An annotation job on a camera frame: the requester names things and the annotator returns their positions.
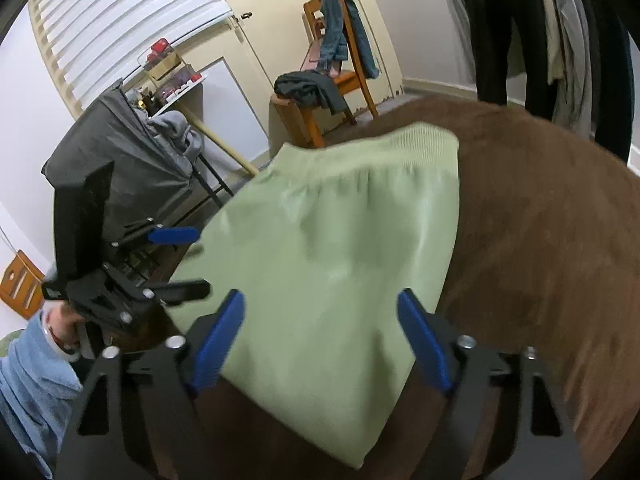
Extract grey hanging garment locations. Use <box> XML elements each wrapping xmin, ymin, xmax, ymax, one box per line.
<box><xmin>553</xmin><ymin>0</ymin><xmax>594</xmax><ymax>140</ymax></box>

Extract wooden pole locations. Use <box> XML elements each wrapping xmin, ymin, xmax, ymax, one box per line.
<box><xmin>177</xmin><ymin>104</ymin><xmax>259</xmax><ymax>177</ymax></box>

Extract dark grey laundry hamper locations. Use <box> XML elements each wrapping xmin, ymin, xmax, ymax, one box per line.
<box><xmin>42</xmin><ymin>81</ymin><xmax>203</xmax><ymax>234</ymax></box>

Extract light green leather jacket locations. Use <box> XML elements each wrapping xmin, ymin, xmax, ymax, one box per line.
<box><xmin>170</xmin><ymin>122</ymin><xmax>459</xmax><ymax>468</ymax></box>

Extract person left hand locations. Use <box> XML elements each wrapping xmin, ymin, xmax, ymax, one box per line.
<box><xmin>41</xmin><ymin>302</ymin><xmax>85</xmax><ymax>362</ymax></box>

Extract cream hanging garment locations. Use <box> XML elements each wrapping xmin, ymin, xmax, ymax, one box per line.
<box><xmin>542</xmin><ymin>0</ymin><xmax>564</xmax><ymax>84</ymax></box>

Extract dark green garment on chair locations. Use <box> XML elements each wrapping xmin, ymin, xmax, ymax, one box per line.
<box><xmin>274</xmin><ymin>70</ymin><xmax>348</xmax><ymax>115</ymax></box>

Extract white side table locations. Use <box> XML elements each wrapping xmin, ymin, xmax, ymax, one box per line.
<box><xmin>134</xmin><ymin>38</ymin><xmax>271</xmax><ymax>201</ymax></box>

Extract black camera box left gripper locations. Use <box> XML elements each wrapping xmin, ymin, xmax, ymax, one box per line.
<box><xmin>53</xmin><ymin>162</ymin><xmax>115</xmax><ymax>283</ymax></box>

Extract blue jeans on chair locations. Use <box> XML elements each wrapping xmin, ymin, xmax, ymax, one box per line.
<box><xmin>317</xmin><ymin>0</ymin><xmax>380</xmax><ymax>79</ymax></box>

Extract dark navy hanging coat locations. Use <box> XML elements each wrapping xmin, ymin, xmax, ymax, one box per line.
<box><xmin>582</xmin><ymin>0</ymin><xmax>639</xmax><ymax>162</ymax></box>

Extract light blue sleeve forearm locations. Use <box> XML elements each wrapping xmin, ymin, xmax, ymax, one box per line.
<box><xmin>1</xmin><ymin>313</ymin><xmax>81</xmax><ymax>479</ymax></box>

